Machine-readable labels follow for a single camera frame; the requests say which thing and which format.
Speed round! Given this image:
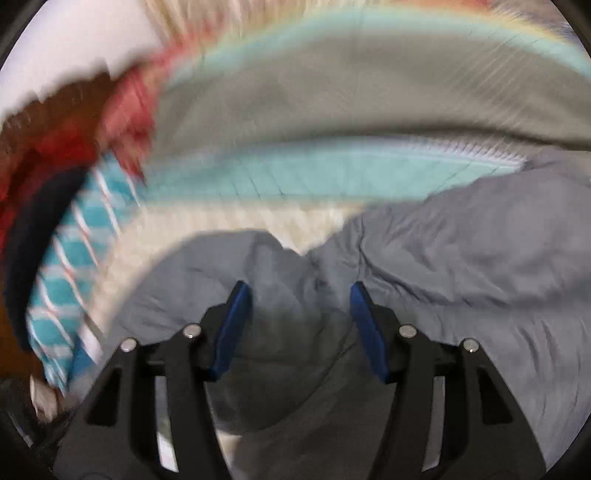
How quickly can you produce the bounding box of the patterned bed sheet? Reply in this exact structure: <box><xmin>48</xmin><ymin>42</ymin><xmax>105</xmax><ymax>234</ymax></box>
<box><xmin>88</xmin><ymin>7</ymin><xmax>591</xmax><ymax>365</ymax></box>

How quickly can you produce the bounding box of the teal patterned pillow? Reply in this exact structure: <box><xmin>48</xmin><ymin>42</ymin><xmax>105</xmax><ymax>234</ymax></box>
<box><xmin>25</xmin><ymin>154</ymin><xmax>141</xmax><ymax>395</ymax></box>

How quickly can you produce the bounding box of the red floral pillow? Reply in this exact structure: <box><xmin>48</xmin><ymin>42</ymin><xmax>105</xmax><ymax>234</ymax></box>
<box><xmin>0</xmin><ymin>60</ymin><xmax>158</xmax><ymax>250</ymax></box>

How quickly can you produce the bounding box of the grey puffer jacket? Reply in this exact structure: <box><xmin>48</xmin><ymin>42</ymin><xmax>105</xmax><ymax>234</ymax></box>
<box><xmin>99</xmin><ymin>148</ymin><xmax>591</xmax><ymax>480</ymax></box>

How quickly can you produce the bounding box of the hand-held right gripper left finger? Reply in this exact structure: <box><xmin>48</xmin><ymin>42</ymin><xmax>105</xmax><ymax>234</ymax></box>
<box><xmin>53</xmin><ymin>280</ymin><xmax>254</xmax><ymax>480</ymax></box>

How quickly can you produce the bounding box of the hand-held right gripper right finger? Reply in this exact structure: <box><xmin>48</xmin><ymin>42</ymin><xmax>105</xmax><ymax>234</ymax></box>
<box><xmin>349</xmin><ymin>281</ymin><xmax>548</xmax><ymax>480</ymax></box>

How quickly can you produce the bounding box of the dark navy cloth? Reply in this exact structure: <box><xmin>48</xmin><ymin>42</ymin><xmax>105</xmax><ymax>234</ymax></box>
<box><xmin>2</xmin><ymin>168</ymin><xmax>93</xmax><ymax>352</ymax></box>

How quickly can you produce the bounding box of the brown wooden headboard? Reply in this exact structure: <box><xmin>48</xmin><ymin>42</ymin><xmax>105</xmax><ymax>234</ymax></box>
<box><xmin>0</xmin><ymin>74</ymin><xmax>116</xmax><ymax>153</ymax></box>

